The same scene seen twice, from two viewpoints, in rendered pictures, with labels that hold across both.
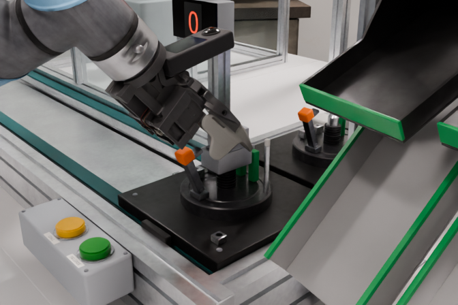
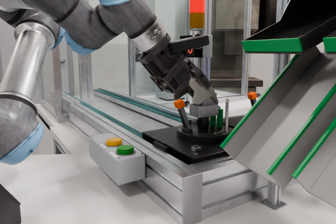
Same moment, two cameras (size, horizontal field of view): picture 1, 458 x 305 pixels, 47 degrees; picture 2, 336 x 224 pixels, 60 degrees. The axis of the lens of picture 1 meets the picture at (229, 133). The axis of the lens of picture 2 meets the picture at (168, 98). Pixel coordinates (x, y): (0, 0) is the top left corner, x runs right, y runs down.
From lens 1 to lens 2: 0.17 m
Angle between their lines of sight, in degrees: 16
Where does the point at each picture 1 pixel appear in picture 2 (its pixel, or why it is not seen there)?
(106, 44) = (138, 26)
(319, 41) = not seen: hidden behind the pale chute
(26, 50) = (99, 29)
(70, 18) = (121, 10)
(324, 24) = not seen: hidden behind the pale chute
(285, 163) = not seen: hidden behind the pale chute
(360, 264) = (280, 149)
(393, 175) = (301, 101)
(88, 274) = (119, 160)
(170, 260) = (166, 157)
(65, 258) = (108, 153)
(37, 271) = (95, 172)
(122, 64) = (146, 39)
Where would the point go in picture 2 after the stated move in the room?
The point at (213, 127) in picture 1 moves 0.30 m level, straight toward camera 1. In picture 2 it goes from (195, 85) to (184, 112)
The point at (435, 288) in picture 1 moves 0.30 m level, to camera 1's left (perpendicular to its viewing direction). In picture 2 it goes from (329, 157) to (132, 145)
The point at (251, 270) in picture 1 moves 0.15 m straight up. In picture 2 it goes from (214, 164) to (216, 92)
